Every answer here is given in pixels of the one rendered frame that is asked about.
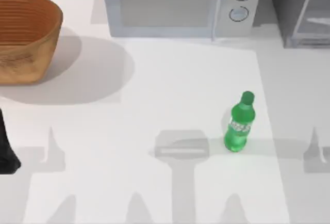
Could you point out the green bottle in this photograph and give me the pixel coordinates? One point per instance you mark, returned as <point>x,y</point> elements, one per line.
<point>239,126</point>

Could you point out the pale microwave oven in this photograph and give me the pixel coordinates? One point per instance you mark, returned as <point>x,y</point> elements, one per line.
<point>165,4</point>

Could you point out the brown woven basket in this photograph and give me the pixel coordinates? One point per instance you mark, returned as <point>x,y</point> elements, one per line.
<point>28,38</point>

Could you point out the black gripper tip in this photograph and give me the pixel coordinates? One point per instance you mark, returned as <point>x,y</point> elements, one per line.
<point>5,149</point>

